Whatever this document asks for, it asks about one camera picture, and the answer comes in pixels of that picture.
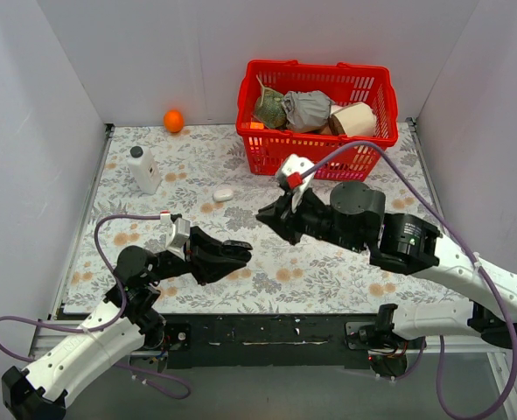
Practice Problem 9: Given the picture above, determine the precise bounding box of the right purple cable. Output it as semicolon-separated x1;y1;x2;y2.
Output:
299;140;517;420

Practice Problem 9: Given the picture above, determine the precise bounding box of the orange fruit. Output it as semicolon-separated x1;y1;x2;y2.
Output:
163;109;185;133

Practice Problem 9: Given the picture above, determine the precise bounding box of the white earbud charging case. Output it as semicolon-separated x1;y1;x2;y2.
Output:
213;188;234;203

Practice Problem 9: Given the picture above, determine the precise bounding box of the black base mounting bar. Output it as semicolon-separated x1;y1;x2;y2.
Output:
113;312;425;371

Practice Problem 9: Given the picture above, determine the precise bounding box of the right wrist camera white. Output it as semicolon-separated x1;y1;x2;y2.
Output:
275;154;315;213

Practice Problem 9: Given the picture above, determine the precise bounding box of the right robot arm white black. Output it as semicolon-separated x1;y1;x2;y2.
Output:
256;181;517;349

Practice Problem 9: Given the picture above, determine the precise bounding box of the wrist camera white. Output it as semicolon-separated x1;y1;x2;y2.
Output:
159;212;191;260
275;154;315;213

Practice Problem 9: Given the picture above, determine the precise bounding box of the grey crumpled bag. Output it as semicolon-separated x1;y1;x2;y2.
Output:
282;90;334;133

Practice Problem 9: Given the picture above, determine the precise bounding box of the red plastic shopping basket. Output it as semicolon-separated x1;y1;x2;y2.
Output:
235;59;399;175

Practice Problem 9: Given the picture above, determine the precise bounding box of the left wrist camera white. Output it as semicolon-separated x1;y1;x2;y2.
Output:
159;212;191;260

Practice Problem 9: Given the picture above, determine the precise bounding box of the floral table cloth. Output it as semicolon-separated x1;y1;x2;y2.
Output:
62;125;458;315

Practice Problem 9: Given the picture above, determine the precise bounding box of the black earbud charging case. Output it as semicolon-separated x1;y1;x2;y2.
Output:
220;240;253;263

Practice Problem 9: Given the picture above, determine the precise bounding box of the beige paper roll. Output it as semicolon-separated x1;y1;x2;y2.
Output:
328;101;377;137

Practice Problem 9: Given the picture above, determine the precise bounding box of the white bottle black cap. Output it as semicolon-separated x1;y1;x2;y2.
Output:
126;145;162;195

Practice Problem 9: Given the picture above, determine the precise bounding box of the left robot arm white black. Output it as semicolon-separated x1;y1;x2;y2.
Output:
2;222;253;419

